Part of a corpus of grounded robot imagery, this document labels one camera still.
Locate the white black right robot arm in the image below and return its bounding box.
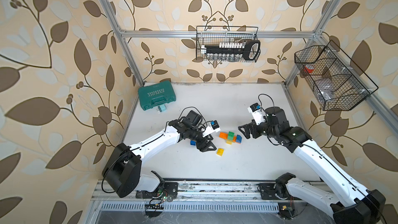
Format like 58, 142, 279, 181
238, 122, 386, 224

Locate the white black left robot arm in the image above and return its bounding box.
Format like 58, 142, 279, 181
102, 117, 220, 199

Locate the black wire basket back wall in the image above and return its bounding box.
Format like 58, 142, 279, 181
195, 26, 261, 63

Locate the aluminium frame corner post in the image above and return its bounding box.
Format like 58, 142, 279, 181
284, 0, 358, 88
99, 0, 145, 87

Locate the black wire basket wall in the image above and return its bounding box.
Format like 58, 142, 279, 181
294, 40, 379, 111
195, 26, 261, 63

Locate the green lego brick square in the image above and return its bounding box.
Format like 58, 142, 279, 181
227, 132, 236, 142

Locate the small electronics board left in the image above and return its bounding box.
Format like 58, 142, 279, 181
145, 203, 164, 218

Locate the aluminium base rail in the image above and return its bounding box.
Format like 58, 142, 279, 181
91, 178, 332, 202

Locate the aluminium frame back crossbar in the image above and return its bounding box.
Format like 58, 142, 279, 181
120, 29, 317, 39

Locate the black white socket set rail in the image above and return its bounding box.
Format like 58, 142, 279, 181
199, 39, 261, 62

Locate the small electronics board right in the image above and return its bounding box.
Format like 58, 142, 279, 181
278, 204, 297, 220

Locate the aluminium frame corner post left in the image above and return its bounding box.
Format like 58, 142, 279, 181
99, 0, 145, 87

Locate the red tape roll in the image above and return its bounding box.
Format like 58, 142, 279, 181
304, 64, 315, 74

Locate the clear plastic bag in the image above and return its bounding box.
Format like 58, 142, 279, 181
315, 78, 335, 100

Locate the green plastic tool case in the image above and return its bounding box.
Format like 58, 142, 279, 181
138, 80, 176, 111

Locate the aluminium frame corner post right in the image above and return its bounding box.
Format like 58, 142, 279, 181
284, 0, 358, 88

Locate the small teal white box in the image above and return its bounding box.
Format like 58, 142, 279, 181
157, 104, 167, 113

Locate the small blue lego brick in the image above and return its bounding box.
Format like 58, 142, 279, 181
235, 135, 242, 144

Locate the black wire basket right wall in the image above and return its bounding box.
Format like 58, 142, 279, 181
294, 40, 379, 111

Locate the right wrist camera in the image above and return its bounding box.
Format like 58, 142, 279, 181
247, 102, 290, 127

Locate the small electronics board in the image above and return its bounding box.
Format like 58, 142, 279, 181
145, 203, 164, 218
278, 204, 297, 220

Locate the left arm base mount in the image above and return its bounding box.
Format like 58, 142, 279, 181
135, 181, 178, 201

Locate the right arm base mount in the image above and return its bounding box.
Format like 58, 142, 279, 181
257, 183, 301, 201

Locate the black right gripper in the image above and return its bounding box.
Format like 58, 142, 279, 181
238, 118, 278, 139

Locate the orange lego brick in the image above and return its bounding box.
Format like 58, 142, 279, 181
219, 132, 228, 140

